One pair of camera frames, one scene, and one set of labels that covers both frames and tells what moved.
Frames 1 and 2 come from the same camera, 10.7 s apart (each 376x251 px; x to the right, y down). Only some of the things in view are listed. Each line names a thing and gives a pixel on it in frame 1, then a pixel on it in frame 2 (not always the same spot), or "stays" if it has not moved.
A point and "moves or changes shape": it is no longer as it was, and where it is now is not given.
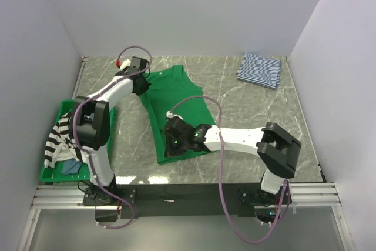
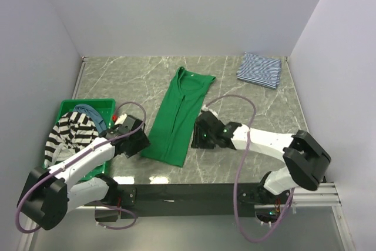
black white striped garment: [60, 144] stays
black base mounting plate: [183, 201] stays
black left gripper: [145, 87] -> [143, 142]
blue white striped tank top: [260, 70] stays
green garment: [170, 91] moves or changes shape
